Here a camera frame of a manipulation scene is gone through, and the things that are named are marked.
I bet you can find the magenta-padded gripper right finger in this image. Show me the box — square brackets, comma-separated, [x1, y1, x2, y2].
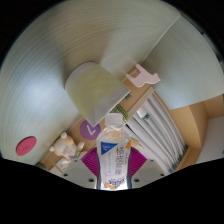
[128, 146, 168, 190]

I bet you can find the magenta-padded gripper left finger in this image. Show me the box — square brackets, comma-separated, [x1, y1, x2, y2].
[60, 146, 101, 190]

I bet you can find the clear plastic drink bottle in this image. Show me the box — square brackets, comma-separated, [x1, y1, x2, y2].
[95, 112, 133, 192]

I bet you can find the beige plush mouse toy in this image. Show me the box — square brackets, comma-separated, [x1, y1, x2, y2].
[48, 131, 88, 168]

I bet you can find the white pleated curtain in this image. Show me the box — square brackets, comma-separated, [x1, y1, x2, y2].
[126, 93, 188, 174]

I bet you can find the round purple number sign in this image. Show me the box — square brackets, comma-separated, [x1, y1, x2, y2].
[79, 119, 102, 141]

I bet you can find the flat round red coaster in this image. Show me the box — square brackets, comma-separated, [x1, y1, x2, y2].
[15, 135, 38, 157]

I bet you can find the white cup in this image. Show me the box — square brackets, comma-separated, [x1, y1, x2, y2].
[64, 61, 131, 128]

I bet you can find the pink horse figurine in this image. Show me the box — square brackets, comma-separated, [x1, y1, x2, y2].
[124, 63, 162, 89]

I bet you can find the pale green desk partition panel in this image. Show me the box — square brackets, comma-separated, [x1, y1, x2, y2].
[141, 15, 224, 111]

